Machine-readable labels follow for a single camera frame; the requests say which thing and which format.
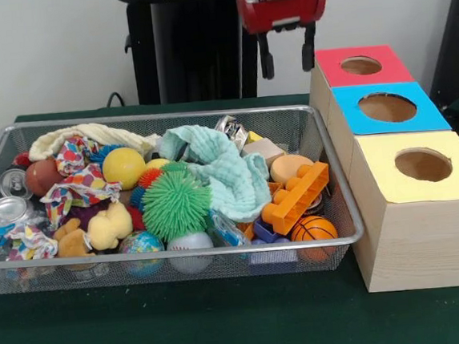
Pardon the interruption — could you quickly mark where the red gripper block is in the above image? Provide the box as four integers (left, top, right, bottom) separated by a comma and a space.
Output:
236, 0, 333, 82

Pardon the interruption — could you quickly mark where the mint green cloth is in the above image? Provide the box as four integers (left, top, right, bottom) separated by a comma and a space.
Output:
156, 118, 274, 230

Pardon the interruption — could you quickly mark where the wooden box with three holes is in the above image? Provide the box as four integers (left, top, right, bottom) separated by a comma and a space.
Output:
305, 37, 459, 297

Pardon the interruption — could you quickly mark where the orange toy brick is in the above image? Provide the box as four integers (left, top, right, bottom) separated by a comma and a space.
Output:
257, 160, 335, 237

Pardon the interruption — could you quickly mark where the black chair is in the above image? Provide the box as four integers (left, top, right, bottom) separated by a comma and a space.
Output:
421, 0, 459, 111

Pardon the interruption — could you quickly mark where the orange mini basketball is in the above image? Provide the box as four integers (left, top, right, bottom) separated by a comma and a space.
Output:
288, 212, 340, 264

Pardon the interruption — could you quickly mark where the green spiky ball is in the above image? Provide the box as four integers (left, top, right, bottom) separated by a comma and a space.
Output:
136, 160, 216, 245

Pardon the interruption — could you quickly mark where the large yellow ball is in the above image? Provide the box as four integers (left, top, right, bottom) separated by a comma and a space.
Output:
99, 145, 149, 192

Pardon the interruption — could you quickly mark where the cream cloth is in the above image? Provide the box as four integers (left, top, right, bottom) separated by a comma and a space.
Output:
26, 116, 163, 166

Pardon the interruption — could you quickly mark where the white baseball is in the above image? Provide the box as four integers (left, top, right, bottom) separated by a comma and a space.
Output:
165, 229, 217, 276

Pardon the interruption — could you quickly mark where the globe print ball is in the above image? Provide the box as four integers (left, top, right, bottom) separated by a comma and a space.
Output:
117, 229, 167, 279

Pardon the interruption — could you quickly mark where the colourful dotted cloth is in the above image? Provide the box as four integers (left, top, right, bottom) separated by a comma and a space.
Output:
33, 132, 126, 229

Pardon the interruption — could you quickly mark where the yellow plush duck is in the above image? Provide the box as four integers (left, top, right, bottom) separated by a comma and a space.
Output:
83, 200, 135, 252

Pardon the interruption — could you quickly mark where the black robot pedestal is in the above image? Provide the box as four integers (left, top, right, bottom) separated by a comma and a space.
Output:
111, 0, 264, 109

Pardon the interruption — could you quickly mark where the black cable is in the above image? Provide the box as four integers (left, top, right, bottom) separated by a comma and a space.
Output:
104, 90, 129, 109

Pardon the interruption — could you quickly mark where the wire mesh bin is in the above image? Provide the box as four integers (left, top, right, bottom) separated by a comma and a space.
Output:
0, 93, 368, 300

